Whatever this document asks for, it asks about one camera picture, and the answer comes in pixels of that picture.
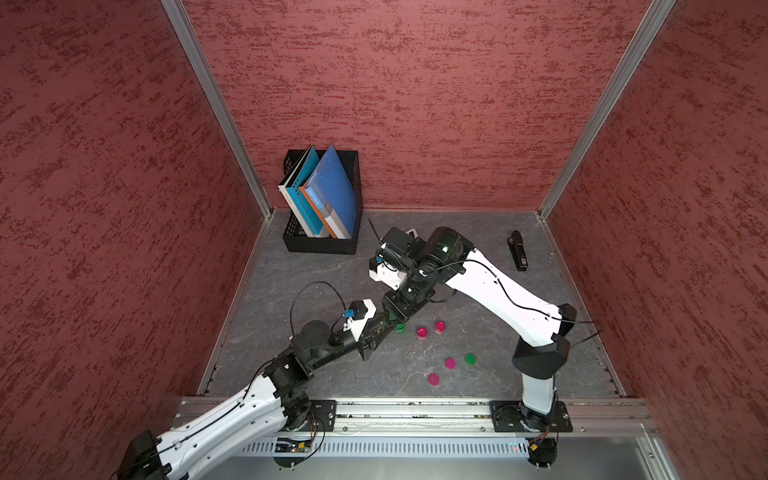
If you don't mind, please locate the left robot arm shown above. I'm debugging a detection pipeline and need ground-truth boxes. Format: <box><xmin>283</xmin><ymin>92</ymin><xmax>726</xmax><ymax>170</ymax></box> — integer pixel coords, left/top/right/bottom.
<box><xmin>113</xmin><ymin>293</ymin><xmax>399</xmax><ymax>479</ymax></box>

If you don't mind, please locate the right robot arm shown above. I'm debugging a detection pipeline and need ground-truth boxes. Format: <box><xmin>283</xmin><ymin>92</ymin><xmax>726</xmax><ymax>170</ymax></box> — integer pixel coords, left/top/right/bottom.
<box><xmin>364</xmin><ymin>227</ymin><xmax>578</xmax><ymax>433</ymax></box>

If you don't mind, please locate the orange spine book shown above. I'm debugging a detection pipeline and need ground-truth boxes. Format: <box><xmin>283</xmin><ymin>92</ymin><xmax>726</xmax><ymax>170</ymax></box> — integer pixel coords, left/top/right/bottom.
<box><xmin>299</xmin><ymin>186</ymin><xmax>337</xmax><ymax>239</ymax></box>

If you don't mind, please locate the black mesh file holder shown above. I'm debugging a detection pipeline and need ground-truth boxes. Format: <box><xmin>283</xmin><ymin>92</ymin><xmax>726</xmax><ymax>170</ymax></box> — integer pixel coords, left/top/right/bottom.
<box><xmin>283</xmin><ymin>149</ymin><xmax>363</xmax><ymax>255</ymax></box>

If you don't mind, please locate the black stapler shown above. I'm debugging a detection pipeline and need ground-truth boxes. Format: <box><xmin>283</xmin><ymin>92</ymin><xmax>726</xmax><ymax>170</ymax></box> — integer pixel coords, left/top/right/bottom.
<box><xmin>507</xmin><ymin>230</ymin><xmax>529</xmax><ymax>271</ymax></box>

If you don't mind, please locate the blue book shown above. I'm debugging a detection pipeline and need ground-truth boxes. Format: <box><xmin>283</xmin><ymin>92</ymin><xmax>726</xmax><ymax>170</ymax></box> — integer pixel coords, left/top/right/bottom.
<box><xmin>300</xmin><ymin>145</ymin><xmax>356</xmax><ymax>240</ymax></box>

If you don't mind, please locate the teal book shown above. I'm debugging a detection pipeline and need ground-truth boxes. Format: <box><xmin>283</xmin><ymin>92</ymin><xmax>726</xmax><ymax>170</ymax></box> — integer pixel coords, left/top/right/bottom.
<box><xmin>278</xmin><ymin>146</ymin><xmax>320</xmax><ymax>238</ymax></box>

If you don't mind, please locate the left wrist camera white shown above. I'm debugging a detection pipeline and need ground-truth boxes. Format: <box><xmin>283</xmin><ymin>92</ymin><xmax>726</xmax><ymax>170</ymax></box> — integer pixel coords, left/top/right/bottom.
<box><xmin>343</xmin><ymin>299</ymin><xmax>377</xmax><ymax>341</ymax></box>

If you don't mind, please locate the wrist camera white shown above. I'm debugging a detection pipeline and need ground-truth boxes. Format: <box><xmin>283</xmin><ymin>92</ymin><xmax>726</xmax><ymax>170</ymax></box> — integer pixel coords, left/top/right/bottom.
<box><xmin>369</xmin><ymin>257</ymin><xmax>407</xmax><ymax>291</ymax></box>
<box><xmin>343</xmin><ymin>299</ymin><xmax>377</xmax><ymax>341</ymax></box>

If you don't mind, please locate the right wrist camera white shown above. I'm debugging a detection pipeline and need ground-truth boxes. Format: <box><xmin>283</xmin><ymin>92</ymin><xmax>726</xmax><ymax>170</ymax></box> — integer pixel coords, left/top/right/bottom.
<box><xmin>369</xmin><ymin>257</ymin><xmax>407</xmax><ymax>291</ymax></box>

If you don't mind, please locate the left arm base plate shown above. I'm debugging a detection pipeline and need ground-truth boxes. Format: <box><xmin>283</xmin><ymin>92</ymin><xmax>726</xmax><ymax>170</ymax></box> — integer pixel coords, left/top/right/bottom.
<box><xmin>283</xmin><ymin>398</ymin><xmax>338</xmax><ymax>432</ymax></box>

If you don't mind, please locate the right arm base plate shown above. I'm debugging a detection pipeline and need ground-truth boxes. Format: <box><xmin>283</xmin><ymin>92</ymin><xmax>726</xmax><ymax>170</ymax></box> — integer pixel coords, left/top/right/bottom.
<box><xmin>489</xmin><ymin>400</ymin><xmax>573</xmax><ymax>435</ymax></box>

